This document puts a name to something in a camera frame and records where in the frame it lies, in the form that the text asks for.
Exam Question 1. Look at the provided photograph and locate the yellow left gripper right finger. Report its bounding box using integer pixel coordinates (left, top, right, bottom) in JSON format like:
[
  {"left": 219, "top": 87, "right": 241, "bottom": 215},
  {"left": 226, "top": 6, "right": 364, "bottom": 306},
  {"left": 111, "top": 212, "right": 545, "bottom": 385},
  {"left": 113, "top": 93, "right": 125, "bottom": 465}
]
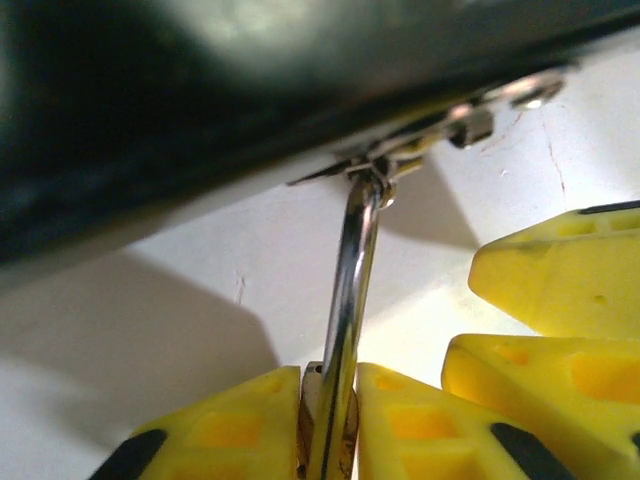
[{"left": 354, "top": 361, "right": 580, "bottom": 480}]

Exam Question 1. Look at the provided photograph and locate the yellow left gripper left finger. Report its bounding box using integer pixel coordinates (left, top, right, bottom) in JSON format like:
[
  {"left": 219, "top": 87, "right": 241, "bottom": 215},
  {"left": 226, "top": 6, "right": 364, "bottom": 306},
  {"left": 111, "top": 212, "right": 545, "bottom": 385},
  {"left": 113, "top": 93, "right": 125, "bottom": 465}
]
[{"left": 87, "top": 364, "right": 303, "bottom": 480}]

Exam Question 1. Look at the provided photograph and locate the metal box hasp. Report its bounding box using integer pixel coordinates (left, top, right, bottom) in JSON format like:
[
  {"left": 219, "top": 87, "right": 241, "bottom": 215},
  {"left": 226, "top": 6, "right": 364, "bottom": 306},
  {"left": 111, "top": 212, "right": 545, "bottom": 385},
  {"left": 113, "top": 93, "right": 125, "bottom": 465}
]
[{"left": 286, "top": 68, "right": 577, "bottom": 190}]

